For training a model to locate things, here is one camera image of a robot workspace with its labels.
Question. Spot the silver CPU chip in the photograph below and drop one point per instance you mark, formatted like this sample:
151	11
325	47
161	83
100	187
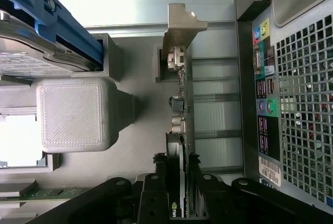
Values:
18	140

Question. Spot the silver hard disk drive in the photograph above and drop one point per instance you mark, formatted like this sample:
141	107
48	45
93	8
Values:
23	57

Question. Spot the grey 3D-printed parts rack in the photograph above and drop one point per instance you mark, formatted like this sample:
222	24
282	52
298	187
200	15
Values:
70	114

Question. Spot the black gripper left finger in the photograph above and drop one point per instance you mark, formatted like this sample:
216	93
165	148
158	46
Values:
153	203

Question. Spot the white barcode sticker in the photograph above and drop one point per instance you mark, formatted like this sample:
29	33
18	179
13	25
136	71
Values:
270	171

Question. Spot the desktop computer rear panel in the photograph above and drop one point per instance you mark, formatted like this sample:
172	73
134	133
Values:
299	104

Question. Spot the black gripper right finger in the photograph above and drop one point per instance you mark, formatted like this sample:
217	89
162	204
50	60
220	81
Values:
223	203

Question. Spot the blue disk caddy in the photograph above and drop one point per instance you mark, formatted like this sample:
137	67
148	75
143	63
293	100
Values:
67	23

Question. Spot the green RAM stick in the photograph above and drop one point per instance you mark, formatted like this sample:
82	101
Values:
41	194

